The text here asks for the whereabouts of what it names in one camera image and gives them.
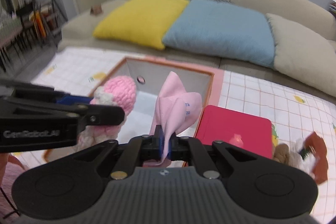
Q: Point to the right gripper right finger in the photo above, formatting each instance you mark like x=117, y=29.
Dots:
x=194, y=153

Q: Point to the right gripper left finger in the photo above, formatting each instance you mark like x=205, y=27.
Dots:
x=138, y=150

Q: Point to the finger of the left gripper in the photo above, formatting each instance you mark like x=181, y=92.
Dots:
x=46, y=98

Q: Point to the pink cloth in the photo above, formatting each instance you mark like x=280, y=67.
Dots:
x=175, y=110

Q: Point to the pink knitted hat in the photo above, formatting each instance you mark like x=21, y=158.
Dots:
x=119, y=91

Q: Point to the black metal rack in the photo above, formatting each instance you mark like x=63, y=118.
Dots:
x=44, y=21

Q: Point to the red lidded plastic box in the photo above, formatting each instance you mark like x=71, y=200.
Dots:
x=245, y=131

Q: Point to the orange rimmed storage box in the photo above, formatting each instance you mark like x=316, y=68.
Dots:
x=160, y=80

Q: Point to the brown yarn bundle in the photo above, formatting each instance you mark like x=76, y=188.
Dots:
x=281, y=153

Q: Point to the small brown box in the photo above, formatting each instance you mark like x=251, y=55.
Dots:
x=96, y=10

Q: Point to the clear plastic wrapped item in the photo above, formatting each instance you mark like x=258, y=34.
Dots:
x=302, y=158

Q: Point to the blue cushion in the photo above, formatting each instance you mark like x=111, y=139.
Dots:
x=223, y=30

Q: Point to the yellow cushion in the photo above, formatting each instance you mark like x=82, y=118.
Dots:
x=142, y=22

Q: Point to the beige cushion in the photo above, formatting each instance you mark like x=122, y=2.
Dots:
x=302, y=54

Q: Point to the beige sofa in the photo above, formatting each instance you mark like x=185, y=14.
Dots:
x=78, y=31

